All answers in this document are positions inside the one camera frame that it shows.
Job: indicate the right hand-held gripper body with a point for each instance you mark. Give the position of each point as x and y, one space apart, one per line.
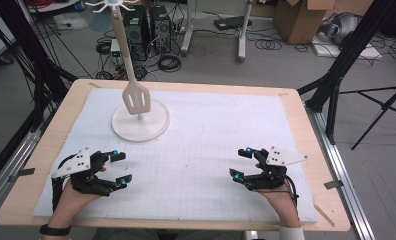
274 175

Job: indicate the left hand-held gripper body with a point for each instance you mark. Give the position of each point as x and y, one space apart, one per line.
86 181

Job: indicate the white hook stand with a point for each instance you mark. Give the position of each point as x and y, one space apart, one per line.
132 129

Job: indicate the beige slotted spatula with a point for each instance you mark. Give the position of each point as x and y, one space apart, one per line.
136 107

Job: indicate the person's left hand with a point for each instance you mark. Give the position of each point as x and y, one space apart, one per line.
67 206

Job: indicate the person's right hand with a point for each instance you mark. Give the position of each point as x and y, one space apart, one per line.
284 206

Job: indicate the black wristband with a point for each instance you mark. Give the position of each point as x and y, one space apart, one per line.
55 230

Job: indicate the black tape strip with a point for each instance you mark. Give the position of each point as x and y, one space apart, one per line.
333 184
26 172

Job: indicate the white grid mat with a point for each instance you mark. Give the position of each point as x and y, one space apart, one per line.
202 113

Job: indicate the thin wooden stick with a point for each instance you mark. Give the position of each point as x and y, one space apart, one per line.
325 216

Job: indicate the small white device box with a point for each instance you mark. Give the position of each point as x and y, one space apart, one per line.
115 50

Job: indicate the white stand leg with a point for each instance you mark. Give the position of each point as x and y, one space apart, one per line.
188 33
243 36

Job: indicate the black computer tower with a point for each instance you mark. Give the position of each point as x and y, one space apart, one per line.
137 33
160 28

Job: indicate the black tripod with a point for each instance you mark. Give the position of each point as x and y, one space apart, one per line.
384 106

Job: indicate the flat black box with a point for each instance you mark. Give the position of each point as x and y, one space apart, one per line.
231 22

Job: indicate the cardboard box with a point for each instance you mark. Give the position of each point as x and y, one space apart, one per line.
299 23

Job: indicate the white foam board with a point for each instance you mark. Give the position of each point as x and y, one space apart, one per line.
352 51

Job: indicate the grey white machine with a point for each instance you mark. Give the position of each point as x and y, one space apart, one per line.
344 28

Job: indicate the aluminium rail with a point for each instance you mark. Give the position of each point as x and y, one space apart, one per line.
346 180
9 173

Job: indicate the black metal frame post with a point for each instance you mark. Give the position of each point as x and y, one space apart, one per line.
349 53

